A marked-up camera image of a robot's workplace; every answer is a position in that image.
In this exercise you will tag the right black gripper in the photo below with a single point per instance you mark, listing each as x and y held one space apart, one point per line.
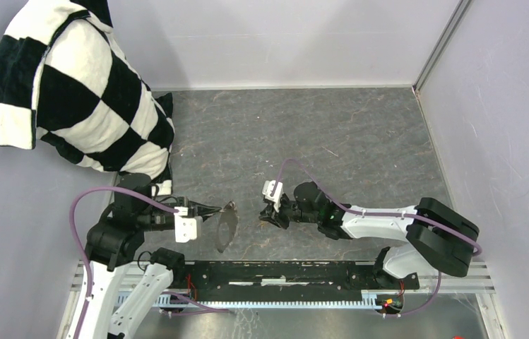
273 217

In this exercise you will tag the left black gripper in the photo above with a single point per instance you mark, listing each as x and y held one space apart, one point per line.
205 210

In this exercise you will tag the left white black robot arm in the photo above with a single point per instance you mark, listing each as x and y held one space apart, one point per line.
110 251

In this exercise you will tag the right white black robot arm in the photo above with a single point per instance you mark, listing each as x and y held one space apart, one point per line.
433 236

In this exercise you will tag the black white checkered cloth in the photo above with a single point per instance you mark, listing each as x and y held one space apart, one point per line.
65 80

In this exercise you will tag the aluminium corner profile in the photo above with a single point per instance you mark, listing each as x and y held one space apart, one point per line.
441 44

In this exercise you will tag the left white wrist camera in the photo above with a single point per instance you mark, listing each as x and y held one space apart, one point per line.
186 227

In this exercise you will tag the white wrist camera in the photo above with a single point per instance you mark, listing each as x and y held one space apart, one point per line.
272 193
186 227

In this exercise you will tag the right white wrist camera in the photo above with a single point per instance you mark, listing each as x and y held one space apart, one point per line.
272 193

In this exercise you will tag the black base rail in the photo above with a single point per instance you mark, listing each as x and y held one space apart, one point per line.
286 281

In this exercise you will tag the white toothed cable duct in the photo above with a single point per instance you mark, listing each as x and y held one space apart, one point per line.
366 302

